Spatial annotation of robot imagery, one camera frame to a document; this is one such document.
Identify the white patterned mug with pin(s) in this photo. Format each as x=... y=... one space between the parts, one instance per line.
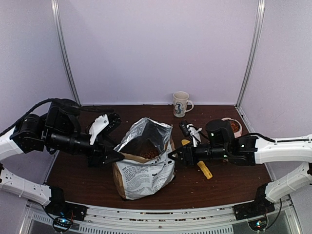
x=182 y=104

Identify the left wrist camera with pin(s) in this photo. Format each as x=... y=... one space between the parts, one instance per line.
x=103 y=125

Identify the aluminium front rail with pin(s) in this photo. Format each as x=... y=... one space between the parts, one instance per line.
x=211 y=220

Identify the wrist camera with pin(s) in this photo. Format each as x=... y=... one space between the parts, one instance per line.
x=103 y=125
x=189 y=130

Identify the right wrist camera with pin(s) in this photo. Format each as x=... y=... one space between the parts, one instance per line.
x=189 y=130

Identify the left aluminium frame post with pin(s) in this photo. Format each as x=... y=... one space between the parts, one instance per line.
x=63 y=50

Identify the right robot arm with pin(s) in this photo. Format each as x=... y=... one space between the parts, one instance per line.
x=249 y=150

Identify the right aluminium frame post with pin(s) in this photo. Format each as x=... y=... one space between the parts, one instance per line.
x=259 y=19

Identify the brown pet food bag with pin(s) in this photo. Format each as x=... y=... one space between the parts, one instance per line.
x=146 y=167

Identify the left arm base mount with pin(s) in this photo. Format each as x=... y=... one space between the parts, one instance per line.
x=59 y=207

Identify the pink double pet bowl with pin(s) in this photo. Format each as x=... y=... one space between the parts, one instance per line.
x=235 y=125

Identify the aluminium frame post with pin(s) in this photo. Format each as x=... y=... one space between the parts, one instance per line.
x=63 y=50
x=259 y=19

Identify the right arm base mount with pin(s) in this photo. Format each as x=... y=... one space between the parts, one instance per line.
x=260 y=206

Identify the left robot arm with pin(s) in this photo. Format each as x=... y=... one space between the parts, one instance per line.
x=57 y=125

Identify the yellow plastic scoop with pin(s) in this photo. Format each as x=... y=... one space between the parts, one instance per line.
x=200 y=164

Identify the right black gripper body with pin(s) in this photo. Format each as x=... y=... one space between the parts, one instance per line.
x=193 y=160

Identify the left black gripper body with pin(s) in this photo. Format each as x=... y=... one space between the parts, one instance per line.
x=94 y=156

